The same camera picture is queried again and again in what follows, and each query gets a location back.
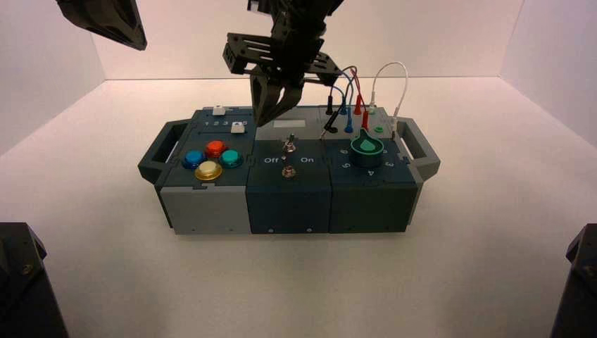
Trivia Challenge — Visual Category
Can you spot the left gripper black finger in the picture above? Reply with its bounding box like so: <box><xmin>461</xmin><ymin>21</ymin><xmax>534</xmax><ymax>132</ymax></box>
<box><xmin>55</xmin><ymin>0</ymin><xmax>149</xmax><ymax>51</ymax></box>

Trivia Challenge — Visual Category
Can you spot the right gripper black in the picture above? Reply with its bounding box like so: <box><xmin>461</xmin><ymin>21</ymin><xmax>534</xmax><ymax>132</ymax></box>
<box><xmin>222</xmin><ymin>18</ymin><xmax>342</xmax><ymax>127</ymax></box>

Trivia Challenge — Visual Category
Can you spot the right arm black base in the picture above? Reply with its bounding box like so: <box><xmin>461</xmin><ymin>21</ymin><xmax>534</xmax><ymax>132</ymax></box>
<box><xmin>550</xmin><ymin>223</ymin><xmax>597</xmax><ymax>338</ymax></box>

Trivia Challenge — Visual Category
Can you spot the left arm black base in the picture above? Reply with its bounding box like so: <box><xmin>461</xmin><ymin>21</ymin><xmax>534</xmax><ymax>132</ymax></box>
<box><xmin>0</xmin><ymin>222</ymin><xmax>70</xmax><ymax>338</ymax></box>

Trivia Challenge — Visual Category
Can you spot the green round push button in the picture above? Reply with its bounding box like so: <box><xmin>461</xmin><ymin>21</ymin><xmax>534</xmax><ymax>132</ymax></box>
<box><xmin>219</xmin><ymin>149</ymin><xmax>244</xmax><ymax>169</ymax></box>

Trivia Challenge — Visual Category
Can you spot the red round push button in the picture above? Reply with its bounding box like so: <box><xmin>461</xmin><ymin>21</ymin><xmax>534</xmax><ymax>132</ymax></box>
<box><xmin>205</xmin><ymin>140</ymin><xmax>228</xmax><ymax>158</ymax></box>

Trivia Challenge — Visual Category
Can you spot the yellow round push button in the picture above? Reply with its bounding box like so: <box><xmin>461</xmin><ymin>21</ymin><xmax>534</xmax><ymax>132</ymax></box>
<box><xmin>194</xmin><ymin>161</ymin><xmax>223</xmax><ymax>182</ymax></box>

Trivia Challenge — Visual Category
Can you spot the blue round push button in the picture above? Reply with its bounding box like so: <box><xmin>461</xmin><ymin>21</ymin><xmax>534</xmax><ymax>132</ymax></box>
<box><xmin>182</xmin><ymin>150</ymin><xmax>206</xmax><ymax>170</ymax></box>

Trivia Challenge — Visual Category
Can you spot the green rotary knob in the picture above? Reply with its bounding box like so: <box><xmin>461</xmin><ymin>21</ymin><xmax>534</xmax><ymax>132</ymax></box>
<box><xmin>349</xmin><ymin>130</ymin><xmax>385</xmax><ymax>169</ymax></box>

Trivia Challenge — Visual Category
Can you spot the dark teal grey control box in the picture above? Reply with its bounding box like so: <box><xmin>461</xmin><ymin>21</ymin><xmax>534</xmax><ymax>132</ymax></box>
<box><xmin>137</xmin><ymin>106</ymin><xmax>441</xmax><ymax>236</ymax></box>

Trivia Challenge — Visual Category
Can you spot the black jumper cable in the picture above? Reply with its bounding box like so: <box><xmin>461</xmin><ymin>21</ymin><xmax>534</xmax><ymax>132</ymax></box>
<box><xmin>320</xmin><ymin>74</ymin><xmax>341</xmax><ymax>139</ymax></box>

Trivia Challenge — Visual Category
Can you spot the blue jumper cable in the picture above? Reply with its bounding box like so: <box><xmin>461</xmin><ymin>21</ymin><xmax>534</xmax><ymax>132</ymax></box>
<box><xmin>328</xmin><ymin>66</ymin><xmax>358</xmax><ymax>135</ymax></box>

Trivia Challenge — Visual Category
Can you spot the red jumper cable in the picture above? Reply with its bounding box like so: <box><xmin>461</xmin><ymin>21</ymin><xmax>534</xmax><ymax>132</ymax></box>
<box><xmin>347</xmin><ymin>65</ymin><xmax>370</xmax><ymax>132</ymax></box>

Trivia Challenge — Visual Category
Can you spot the white jumper cable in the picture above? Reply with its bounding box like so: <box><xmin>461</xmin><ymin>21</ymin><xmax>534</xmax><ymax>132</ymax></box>
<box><xmin>370</xmin><ymin>61</ymin><xmax>410</xmax><ymax>141</ymax></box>

